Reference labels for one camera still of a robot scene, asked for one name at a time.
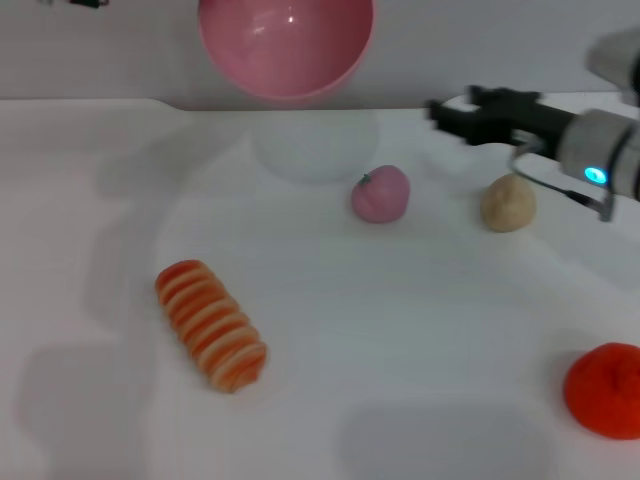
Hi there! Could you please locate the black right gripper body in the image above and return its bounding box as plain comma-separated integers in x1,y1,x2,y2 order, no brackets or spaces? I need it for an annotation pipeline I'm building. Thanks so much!
472,86,577,152

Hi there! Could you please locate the pink plastic bowl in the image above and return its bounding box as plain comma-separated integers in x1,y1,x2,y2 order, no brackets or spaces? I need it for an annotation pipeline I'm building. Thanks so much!
197,0,376,101

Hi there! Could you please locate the orange striped long bread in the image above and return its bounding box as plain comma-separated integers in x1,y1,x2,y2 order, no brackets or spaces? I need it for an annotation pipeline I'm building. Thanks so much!
154,258,268,395

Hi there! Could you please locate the beige potato toy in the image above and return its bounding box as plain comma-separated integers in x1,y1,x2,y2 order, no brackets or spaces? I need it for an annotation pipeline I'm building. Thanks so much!
480,173,538,234

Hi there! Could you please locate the pink peach toy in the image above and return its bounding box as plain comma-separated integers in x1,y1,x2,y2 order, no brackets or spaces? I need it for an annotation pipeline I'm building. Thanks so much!
350,164,412,224

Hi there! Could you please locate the red orange round toy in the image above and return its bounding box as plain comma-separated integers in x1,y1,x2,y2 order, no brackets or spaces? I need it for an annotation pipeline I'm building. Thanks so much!
563,341,640,441

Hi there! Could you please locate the right wrist camera housing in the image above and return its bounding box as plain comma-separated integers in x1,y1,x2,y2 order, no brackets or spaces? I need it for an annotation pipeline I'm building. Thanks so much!
583,27,640,107

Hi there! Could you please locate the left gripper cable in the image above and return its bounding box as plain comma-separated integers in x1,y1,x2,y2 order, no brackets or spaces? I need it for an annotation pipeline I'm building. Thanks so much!
37,0,110,9

